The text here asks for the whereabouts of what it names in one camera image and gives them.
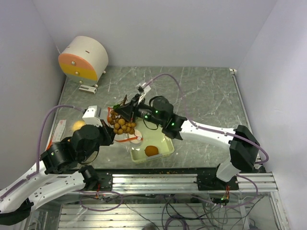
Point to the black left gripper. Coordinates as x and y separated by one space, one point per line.
109 132

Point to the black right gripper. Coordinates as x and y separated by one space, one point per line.
130 111

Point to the brown longan bunch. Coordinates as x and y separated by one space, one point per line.
119 124

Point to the white halved mangosteen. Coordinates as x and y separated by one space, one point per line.
135 138

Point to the pale cream pear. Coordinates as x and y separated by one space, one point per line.
77 125

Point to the clear bag orange zipper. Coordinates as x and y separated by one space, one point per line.
58 133

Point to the brown kiwi fruit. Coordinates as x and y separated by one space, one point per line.
151 151

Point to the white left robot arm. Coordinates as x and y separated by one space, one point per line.
61 169

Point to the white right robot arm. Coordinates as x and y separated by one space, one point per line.
242 145

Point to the pale green plastic basket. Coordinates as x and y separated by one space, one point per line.
152 136

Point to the round white drawer cabinet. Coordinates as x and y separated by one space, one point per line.
84 60

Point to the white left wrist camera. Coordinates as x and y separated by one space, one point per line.
92 116

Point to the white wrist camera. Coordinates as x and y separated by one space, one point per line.
143 88
92 116

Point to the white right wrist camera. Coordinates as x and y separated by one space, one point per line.
143 88

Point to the small white metal bracket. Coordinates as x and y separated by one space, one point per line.
88 89

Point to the aluminium extrusion frame rail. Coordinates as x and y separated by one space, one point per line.
184 183

